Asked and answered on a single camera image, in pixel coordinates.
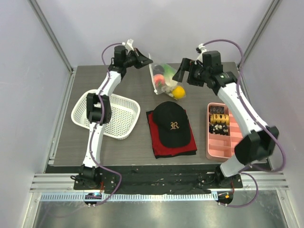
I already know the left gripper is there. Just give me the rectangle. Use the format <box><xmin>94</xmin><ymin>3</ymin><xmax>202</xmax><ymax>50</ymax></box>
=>
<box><xmin>123</xmin><ymin>48</ymin><xmax>153</xmax><ymax>70</ymax></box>

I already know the clear zip top bag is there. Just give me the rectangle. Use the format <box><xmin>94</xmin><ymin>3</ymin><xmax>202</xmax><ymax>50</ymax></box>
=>
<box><xmin>148</xmin><ymin>53</ymin><xmax>186</xmax><ymax>100</ymax></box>

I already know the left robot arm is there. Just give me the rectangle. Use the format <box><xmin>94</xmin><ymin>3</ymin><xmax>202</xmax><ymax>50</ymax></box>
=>
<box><xmin>75</xmin><ymin>39</ymin><xmax>152</xmax><ymax>190</ymax></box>

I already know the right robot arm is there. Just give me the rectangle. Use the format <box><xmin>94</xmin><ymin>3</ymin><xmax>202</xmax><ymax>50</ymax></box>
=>
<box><xmin>172</xmin><ymin>51</ymin><xmax>279</xmax><ymax>188</ymax></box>

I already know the fake green cabbage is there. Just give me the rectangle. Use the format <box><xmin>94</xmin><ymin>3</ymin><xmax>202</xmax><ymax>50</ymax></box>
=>
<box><xmin>160</xmin><ymin>64</ymin><xmax>177</xmax><ymax>81</ymax></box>

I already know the fake red peach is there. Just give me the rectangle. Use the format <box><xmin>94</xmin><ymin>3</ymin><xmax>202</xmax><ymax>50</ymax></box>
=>
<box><xmin>153</xmin><ymin>74</ymin><xmax>165</xmax><ymax>87</ymax></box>

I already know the fake orange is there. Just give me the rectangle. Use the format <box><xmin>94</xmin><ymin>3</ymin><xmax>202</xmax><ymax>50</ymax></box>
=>
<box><xmin>171</xmin><ymin>85</ymin><xmax>186</xmax><ymax>100</ymax></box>

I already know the white perforated plastic basket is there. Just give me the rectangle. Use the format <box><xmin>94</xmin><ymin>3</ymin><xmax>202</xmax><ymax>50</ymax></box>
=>
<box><xmin>71</xmin><ymin>89</ymin><xmax>141</xmax><ymax>140</ymax></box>

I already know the dark floral rolled sock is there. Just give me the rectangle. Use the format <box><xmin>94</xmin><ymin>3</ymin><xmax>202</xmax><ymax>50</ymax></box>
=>
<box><xmin>209</xmin><ymin>105</ymin><xmax>225</xmax><ymax>114</ymax></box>

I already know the yellow tiger rolled sock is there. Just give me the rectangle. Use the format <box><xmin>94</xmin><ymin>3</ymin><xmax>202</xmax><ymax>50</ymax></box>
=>
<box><xmin>209</xmin><ymin>114</ymin><xmax>229</xmax><ymax>125</ymax></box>

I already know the black baseball cap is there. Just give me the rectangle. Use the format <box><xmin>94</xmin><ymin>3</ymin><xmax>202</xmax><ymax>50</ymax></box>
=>
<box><xmin>152</xmin><ymin>101</ymin><xmax>191</xmax><ymax>148</ymax></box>

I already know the black white rolled sock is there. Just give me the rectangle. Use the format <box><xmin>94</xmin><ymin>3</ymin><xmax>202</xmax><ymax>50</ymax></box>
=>
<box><xmin>209</xmin><ymin>123</ymin><xmax>229</xmax><ymax>135</ymax></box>

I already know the red folded cloth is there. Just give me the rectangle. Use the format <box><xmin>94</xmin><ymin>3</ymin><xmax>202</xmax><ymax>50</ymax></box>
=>
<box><xmin>146</xmin><ymin>111</ymin><xmax>197</xmax><ymax>159</ymax></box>

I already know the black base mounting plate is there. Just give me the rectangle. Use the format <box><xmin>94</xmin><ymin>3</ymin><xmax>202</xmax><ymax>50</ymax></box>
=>
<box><xmin>46</xmin><ymin>164</ymin><xmax>245</xmax><ymax>195</ymax></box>

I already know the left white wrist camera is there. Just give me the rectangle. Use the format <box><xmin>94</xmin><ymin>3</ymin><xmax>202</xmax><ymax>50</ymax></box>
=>
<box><xmin>122</xmin><ymin>39</ymin><xmax>134</xmax><ymax>52</ymax></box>

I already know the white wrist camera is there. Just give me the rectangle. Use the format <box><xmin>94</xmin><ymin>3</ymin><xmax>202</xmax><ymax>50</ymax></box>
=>
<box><xmin>195</xmin><ymin>43</ymin><xmax>208</xmax><ymax>57</ymax></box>
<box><xmin>122</xmin><ymin>39</ymin><xmax>134</xmax><ymax>52</ymax></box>

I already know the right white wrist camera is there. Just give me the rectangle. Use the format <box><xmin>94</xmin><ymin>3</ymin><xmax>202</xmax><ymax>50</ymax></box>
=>
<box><xmin>195</xmin><ymin>43</ymin><xmax>208</xmax><ymax>57</ymax></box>

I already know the left aluminium frame post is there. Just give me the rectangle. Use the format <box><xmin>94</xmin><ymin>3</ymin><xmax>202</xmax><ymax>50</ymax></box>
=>
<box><xmin>28</xmin><ymin>0</ymin><xmax>74</xmax><ymax>73</ymax></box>

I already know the aluminium frame post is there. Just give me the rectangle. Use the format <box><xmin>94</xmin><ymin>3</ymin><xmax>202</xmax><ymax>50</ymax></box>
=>
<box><xmin>238</xmin><ymin>0</ymin><xmax>282</xmax><ymax>68</ymax></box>
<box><xmin>28</xmin><ymin>0</ymin><xmax>74</xmax><ymax>73</ymax></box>

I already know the right aluminium frame post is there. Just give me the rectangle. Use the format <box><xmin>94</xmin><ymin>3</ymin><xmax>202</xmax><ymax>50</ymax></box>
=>
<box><xmin>238</xmin><ymin>0</ymin><xmax>282</xmax><ymax>68</ymax></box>

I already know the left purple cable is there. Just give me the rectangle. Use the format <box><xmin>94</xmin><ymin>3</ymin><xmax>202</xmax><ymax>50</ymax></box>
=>
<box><xmin>45</xmin><ymin>42</ymin><xmax>126</xmax><ymax>218</ymax></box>

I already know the aluminium front rail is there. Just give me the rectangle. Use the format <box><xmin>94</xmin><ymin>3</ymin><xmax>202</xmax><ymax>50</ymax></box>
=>
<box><xmin>30</xmin><ymin>171</ymin><xmax>289</xmax><ymax>192</ymax></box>

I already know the white slotted cable duct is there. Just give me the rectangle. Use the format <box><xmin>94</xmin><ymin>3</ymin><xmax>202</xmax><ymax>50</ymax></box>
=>
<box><xmin>40</xmin><ymin>192</ymin><xmax>218</xmax><ymax>202</ymax></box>

